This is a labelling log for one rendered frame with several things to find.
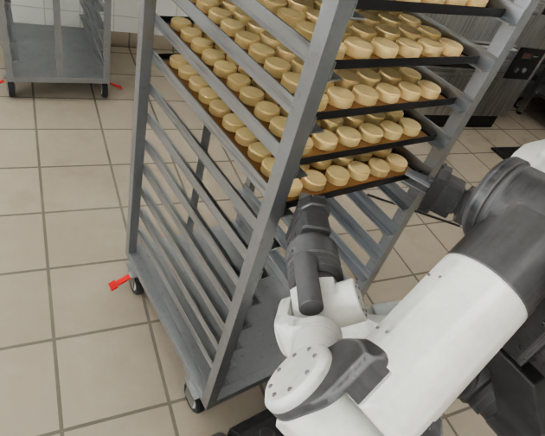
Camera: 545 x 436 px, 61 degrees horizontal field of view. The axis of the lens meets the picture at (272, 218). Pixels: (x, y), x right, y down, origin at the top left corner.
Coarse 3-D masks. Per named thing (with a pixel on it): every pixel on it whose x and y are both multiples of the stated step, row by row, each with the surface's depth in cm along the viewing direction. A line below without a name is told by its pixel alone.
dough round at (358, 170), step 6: (354, 162) 100; (360, 162) 101; (348, 168) 99; (354, 168) 98; (360, 168) 99; (366, 168) 100; (354, 174) 98; (360, 174) 98; (366, 174) 98; (360, 180) 98
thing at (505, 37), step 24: (528, 0) 82; (504, 24) 86; (504, 48) 87; (480, 72) 92; (480, 96) 95; (456, 120) 98; (432, 168) 105; (408, 192) 112; (408, 216) 116; (384, 240) 122; (360, 288) 134
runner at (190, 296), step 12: (144, 216) 148; (156, 228) 149; (156, 240) 144; (168, 252) 143; (168, 264) 139; (180, 276) 137; (192, 300) 129; (204, 312) 130; (204, 324) 125; (216, 336) 125; (216, 348) 122
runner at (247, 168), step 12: (156, 60) 115; (168, 72) 111; (180, 84) 107; (192, 96) 103; (192, 108) 104; (204, 120) 101; (216, 132) 98; (228, 144) 94; (240, 156) 91; (240, 168) 92; (252, 168) 89; (252, 180) 90; (264, 180) 86; (264, 192) 87
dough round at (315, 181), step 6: (312, 174) 93; (318, 174) 93; (300, 180) 93; (306, 180) 91; (312, 180) 91; (318, 180) 92; (324, 180) 92; (306, 186) 91; (312, 186) 91; (318, 186) 91
